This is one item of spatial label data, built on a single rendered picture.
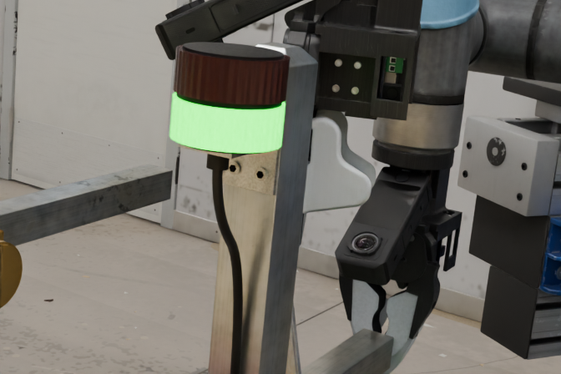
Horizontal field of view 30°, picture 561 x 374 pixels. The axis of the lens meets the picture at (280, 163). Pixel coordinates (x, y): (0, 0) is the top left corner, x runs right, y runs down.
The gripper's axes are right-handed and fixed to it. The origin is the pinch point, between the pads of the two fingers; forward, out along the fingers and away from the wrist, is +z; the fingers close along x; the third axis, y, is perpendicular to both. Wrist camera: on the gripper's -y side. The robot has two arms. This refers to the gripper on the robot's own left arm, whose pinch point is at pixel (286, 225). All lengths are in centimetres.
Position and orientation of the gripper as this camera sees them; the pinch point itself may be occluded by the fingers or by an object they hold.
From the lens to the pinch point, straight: 70.0
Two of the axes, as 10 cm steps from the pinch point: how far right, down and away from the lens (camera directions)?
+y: 9.8, 1.3, -1.5
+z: -0.9, 9.7, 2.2
